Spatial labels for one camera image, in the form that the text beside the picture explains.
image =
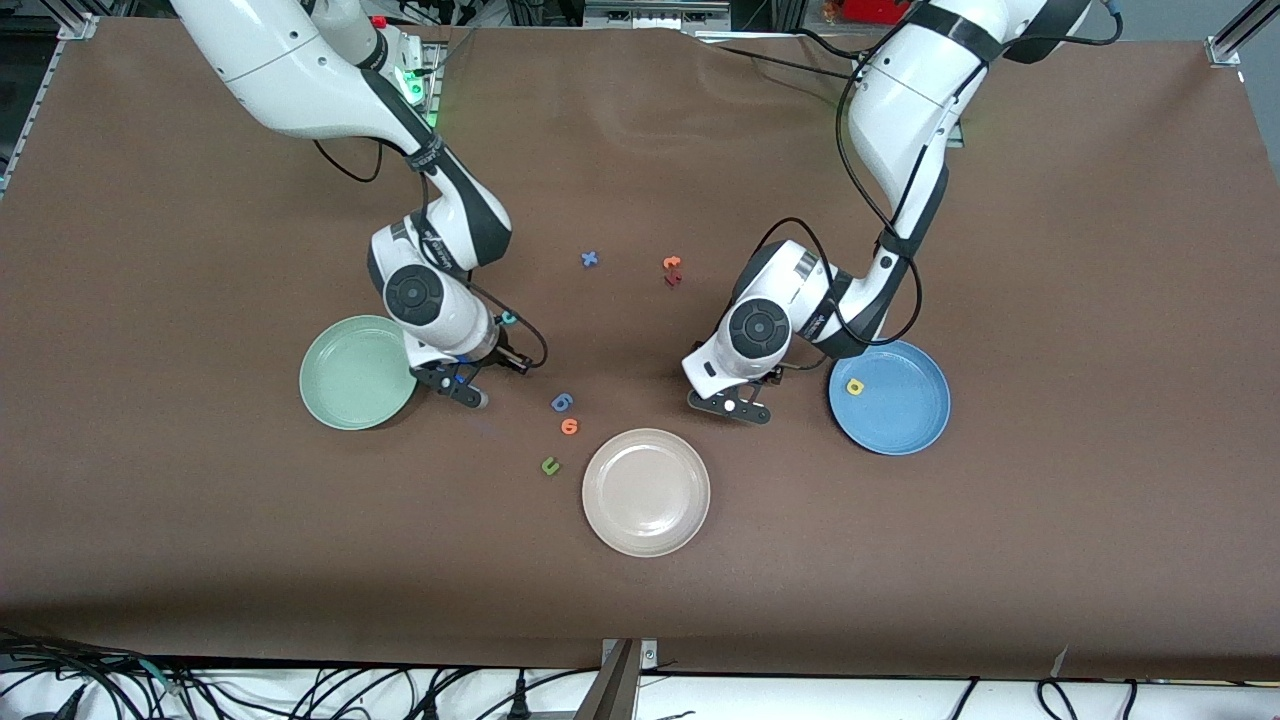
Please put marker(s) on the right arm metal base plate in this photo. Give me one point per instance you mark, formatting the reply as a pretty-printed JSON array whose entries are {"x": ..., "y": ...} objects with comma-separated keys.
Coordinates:
[{"x": 430, "y": 70}]

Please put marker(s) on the aluminium edge rail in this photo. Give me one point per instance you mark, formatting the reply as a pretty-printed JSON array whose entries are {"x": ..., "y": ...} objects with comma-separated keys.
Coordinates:
[{"x": 30, "y": 110}]

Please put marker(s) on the grey metal box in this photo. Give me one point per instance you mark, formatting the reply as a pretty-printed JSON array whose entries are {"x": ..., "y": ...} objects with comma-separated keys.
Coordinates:
[{"x": 650, "y": 15}]

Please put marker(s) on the red box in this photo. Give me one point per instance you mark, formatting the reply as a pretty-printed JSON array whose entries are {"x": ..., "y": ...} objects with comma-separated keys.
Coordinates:
[{"x": 875, "y": 10}]

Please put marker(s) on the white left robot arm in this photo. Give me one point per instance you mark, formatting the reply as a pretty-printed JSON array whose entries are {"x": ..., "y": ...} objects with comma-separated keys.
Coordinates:
[{"x": 900, "y": 110}]

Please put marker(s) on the green plate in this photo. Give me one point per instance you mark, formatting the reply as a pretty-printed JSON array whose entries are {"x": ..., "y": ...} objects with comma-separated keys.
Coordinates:
[{"x": 355, "y": 375}]

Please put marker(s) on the green foam letter u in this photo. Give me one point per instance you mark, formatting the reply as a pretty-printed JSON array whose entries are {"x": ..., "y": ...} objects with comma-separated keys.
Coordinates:
[{"x": 548, "y": 470}]

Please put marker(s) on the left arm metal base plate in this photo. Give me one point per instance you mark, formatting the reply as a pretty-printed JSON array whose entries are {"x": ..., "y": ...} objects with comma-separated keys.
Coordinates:
[{"x": 958, "y": 138}]

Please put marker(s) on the aluminium strut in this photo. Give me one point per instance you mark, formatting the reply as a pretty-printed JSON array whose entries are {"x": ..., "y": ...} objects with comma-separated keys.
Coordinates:
[{"x": 610, "y": 690}]

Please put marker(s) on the blue plate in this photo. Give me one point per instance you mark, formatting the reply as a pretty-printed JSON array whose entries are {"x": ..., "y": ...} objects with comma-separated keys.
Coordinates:
[{"x": 900, "y": 410}]

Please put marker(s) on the blue foam number six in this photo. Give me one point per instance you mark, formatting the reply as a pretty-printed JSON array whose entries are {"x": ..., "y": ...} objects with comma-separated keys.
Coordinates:
[{"x": 556, "y": 405}]

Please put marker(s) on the metal mounting plate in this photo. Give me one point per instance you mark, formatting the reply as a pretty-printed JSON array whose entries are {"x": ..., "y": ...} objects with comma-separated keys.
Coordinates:
[{"x": 648, "y": 655}]

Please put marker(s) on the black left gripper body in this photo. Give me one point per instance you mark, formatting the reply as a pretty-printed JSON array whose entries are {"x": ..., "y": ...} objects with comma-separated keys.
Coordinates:
[{"x": 779, "y": 374}]

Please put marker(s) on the aluminium frame profile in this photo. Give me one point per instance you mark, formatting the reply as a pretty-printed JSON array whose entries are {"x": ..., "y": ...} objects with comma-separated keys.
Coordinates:
[{"x": 1250, "y": 22}]

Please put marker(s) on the brown table cover sheet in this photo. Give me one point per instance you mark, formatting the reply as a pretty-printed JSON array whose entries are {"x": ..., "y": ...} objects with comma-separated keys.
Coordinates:
[{"x": 640, "y": 180}]

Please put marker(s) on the beige plate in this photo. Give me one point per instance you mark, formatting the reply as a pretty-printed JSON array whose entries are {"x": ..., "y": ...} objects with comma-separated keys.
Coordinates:
[{"x": 646, "y": 492}]

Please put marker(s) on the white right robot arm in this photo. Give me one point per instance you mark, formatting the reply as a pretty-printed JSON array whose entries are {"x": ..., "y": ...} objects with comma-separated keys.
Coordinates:
[{"x": 290, "y": 80}]

